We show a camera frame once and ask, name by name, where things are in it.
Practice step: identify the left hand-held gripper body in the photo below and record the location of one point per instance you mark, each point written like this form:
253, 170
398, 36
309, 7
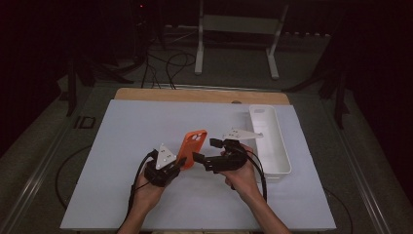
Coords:
165, 157

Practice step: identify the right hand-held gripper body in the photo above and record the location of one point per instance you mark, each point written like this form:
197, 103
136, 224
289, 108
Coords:
227, 161

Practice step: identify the orange phone case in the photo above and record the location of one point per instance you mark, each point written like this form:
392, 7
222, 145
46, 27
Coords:
191, 146

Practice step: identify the person's right hand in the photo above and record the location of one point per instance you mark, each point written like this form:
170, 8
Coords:
245, 180

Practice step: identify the person's left hand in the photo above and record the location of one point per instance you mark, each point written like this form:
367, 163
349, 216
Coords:
147, 195

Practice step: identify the pale grey table mat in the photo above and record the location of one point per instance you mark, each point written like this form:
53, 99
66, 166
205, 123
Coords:
146, 123

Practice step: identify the white plastic tray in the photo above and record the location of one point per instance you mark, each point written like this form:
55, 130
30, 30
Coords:
271, 152

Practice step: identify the black tripod stand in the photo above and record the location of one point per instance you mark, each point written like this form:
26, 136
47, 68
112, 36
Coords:
87, 70
331, 84

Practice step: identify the white metal stand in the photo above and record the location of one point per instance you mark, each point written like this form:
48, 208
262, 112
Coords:
238, 24

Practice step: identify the metal floor rail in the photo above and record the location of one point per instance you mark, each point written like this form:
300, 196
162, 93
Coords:
35, 182
363, 175

